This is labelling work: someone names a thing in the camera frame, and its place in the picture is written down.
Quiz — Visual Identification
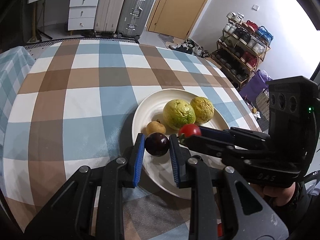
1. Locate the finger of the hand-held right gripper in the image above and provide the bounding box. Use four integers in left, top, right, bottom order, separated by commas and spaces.
199, 126, 271, 145
183, 135, 250, 158

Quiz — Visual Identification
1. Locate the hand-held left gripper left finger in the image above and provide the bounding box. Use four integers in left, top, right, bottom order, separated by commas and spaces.
25, 133, 146, 240

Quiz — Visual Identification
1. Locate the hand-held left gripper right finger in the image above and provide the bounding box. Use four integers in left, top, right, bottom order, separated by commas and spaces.
169, 134, 290, 240

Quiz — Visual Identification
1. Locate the dark purple plum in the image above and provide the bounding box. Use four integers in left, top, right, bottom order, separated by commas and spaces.
145, 132, 170, 157

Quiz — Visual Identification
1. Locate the wrinkled olive guava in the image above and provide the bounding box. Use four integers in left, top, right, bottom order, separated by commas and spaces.
190, 97, 215, 124

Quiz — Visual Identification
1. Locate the brown longan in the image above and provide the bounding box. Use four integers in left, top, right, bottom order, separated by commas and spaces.
146, 121, 166, 136

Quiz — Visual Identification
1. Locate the smooth yellow guava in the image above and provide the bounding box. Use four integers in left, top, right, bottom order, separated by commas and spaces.
163, 99, 196, 128

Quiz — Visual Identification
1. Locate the cream round plate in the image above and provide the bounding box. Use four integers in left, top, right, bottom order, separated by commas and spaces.
132, 89, 232, 200

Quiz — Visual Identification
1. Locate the person's right hand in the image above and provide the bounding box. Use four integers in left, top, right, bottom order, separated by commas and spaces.
262, 182, 303, 205

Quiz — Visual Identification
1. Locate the woven laundry basket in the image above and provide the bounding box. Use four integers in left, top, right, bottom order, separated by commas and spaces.
255, 90, 271, 128

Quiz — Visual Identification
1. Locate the purple bag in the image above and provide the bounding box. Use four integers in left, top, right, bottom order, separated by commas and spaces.
239, 69, 273, 106

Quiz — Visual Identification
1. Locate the pile of loose shoes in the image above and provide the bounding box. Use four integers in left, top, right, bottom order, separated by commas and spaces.
168, 39, 213, 58

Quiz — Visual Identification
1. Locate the wooden shoe rack with shoes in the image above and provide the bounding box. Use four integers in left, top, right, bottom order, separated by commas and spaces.
214, 12, 274, 85

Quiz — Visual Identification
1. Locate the grey doormat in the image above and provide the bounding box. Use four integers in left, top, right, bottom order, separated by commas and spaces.
158, 33, 177, 48

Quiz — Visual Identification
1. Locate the wooden door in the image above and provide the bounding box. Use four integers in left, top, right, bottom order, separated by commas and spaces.
146, 0, 218, 39

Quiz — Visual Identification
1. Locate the silver suitcase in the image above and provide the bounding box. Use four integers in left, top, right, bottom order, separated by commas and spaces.
116, 0, 157, 41

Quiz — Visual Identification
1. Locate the teal plaid tablecloth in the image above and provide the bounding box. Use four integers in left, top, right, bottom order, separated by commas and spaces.
0, 45, 36, 147

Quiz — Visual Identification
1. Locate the beige suitcase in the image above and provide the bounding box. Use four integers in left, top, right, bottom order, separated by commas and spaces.
93, 0, 131, 37

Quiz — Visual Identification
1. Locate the white drawer cabinet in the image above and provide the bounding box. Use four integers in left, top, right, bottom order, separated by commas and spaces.
67, 0, 101, 32

